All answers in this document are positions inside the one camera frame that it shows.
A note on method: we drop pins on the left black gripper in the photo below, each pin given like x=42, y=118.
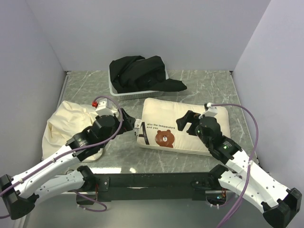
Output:
x=128, y=119

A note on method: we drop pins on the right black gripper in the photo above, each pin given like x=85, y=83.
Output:
x=190, y=117

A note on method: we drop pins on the cream pillow with bear print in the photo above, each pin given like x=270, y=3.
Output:
x=158, y=129

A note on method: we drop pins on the cream satin pillowcase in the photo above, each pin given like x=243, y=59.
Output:
x=69, y=118

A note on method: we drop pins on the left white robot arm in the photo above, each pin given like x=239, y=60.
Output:
x=22, y=192

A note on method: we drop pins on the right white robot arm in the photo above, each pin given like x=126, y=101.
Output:
x=237, y=173

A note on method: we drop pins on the white pillow care label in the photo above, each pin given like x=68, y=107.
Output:
x=137, y=126

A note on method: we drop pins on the white plastic basket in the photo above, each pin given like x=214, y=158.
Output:
x=131, y=95

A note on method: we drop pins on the black cloth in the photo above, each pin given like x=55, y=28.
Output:
x=136, y=74

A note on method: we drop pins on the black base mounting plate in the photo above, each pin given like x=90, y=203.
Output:
x=151, y=186

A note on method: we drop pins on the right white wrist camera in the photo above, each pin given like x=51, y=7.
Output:
x=209, y=111

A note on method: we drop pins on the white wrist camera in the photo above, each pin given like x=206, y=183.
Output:
x=209, y=111
x=103, y=107

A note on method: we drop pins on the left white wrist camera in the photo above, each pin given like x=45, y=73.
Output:
x=103, y=107

